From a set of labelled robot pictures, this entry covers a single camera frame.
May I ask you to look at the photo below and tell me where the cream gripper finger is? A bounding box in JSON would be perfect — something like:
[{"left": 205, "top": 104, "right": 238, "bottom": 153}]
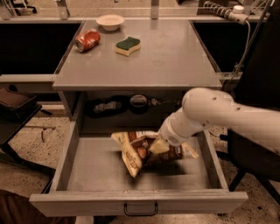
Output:
[{"left": 149, "top": 136, "right": 169, "bottom": 154}]

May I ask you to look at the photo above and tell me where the brown chip bag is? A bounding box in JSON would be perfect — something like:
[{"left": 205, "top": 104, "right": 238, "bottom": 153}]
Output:
[{"left": 111, "top": 131, "right": 199, "bottom": 178}]

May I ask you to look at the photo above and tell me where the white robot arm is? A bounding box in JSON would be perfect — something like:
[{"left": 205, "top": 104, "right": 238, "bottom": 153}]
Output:
[{"left": 150, "top": 87, "right": 280, "bottom": 155}]

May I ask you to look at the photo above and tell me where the black object under counter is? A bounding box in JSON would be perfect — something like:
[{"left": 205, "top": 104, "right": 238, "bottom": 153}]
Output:
[{"left": 85, "top": 95, "right": 129, "bottom": 118}]

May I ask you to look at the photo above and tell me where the open grey top drawer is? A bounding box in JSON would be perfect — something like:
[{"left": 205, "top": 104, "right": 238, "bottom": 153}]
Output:
[{"left": 30, "top": 122, "right": 248, "bottom": 217}]

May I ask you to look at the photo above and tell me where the grey counter cabinet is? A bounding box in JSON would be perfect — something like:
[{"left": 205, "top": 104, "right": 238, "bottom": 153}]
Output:
[{"left": 53, "top": 18, "right": 221, "bottom": 135}]

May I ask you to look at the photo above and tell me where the black tape roll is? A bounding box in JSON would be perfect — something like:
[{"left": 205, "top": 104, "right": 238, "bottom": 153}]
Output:
[{"left": 129, "top": 94, "right": 148, "bottom": 114}]

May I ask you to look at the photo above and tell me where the black office chair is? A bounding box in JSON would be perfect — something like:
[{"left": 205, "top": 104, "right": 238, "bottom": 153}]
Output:
[{"left": 223, "top": 0, "right": 280, "bottom": 204}]

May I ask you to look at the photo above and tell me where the green and yellow sponge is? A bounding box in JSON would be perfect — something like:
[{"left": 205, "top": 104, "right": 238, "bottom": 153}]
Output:
[{"left": 115, "top": 37, "right": 141, "bottom": 57}]

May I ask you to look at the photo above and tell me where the crushed red soda can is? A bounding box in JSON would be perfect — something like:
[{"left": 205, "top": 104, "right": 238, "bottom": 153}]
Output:
[{"left": 74, "top": 29, "right": 101, "bottom": 53}]

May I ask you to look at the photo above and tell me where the white bowl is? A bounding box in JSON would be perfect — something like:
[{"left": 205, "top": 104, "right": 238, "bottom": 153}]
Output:
[{"left": 96, "top": 14, "right": 124, "bottom": 32}]

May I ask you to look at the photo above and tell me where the white power strip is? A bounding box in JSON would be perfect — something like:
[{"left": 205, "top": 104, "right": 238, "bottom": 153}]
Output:
[{"left": 203, "top": 1, "right": 249, "bottom": 25}]

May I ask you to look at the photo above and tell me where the black drawer handle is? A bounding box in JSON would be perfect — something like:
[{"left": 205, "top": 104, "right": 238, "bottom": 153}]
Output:
[{"left": 123, "top": 203, "right": 158, "bottom": 217}]

